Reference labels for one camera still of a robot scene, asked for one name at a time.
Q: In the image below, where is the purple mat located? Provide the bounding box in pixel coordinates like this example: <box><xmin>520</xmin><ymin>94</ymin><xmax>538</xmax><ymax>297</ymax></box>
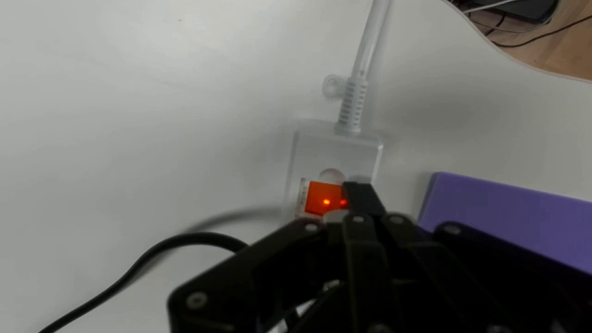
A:
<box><xmin>416</xmin><ymin>170</ymin><xmax>592</xmax><ymax>277</ymax></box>

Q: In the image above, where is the dark device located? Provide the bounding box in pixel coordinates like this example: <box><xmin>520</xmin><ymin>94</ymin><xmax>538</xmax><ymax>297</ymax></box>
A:
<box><xmin>453</xmin><ymin>0</ymin><xmax>562</xmax><ymax>25</ymax></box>

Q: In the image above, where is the red illuminated rocker switch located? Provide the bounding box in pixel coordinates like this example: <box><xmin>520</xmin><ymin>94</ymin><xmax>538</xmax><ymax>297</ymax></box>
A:
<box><xmin>298</xmin><ymin>177</ymin><xmax>353</xmax><ymax>221</ymax></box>

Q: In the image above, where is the thin black cable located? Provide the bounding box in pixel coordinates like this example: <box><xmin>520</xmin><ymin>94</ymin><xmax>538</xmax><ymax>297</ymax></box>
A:
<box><xmin>485</xmin><ymin>10</ymin><xmax>592</xmax><ymax>49</ymax></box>

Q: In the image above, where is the white power strip cable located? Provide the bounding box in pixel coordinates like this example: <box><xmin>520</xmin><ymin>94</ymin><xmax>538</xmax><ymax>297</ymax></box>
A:
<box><xmin>322</xmin><ymin>0</ymin><xmax>394</xmax><ymax>136</ymax></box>

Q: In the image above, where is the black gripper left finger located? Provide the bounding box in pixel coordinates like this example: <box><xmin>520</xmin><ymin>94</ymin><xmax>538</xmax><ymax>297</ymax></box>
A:
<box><xmin>167</xmin><ymin>210</ymin><xmax>366</xmax><ymax>333</ymax></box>

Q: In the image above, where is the black cable with plug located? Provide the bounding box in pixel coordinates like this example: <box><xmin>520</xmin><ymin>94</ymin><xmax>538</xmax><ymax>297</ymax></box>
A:
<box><xmin>39</xmin><ymin>229</ymin><xmax>252</xmax><ymax>333</ymax></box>

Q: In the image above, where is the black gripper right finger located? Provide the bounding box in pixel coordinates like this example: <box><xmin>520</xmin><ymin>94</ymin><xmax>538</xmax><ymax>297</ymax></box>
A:
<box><xmin>342</xmin><ymin>179</ymin><xmax>592</xmax><ymax>333</ymax></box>

